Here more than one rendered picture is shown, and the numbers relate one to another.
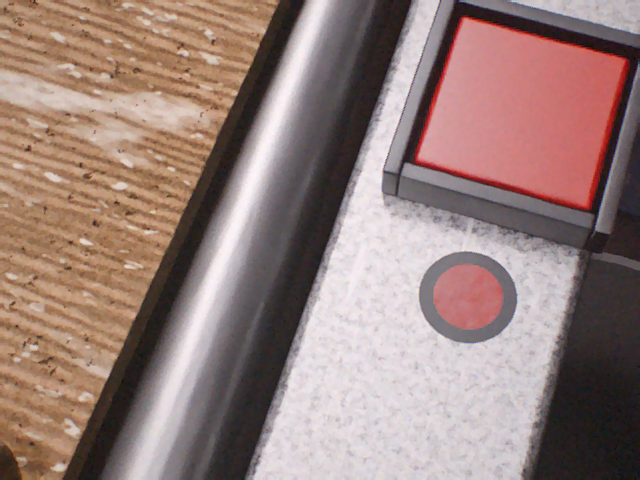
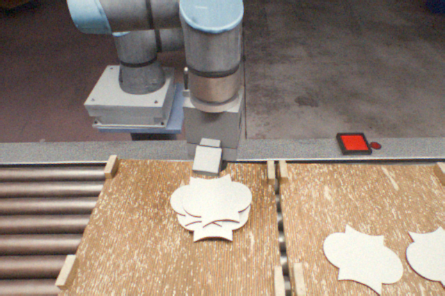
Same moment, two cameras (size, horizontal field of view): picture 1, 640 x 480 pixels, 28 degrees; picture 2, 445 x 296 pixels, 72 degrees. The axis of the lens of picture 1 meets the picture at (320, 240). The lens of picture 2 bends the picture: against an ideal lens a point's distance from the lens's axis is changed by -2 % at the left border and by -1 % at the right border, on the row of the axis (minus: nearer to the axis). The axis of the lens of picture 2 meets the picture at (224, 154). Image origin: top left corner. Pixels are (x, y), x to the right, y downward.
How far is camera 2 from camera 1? 88 cm
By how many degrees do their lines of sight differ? 56
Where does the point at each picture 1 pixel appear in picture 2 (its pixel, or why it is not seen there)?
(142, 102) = (385, 172)
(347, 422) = (397, 151)
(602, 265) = not seen: hidden behind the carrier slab
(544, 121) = (354, 140)
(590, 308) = not seen: hidden behind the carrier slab
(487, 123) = (358, 144)
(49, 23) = (384, 185)
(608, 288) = not seen: hidden behind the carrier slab
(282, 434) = (403, 155)
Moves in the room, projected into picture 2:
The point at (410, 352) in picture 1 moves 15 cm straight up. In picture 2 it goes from (385, 148) to (408, 104)
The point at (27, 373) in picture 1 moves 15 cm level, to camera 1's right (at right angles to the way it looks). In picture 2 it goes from (423, 171) to (382, 134)
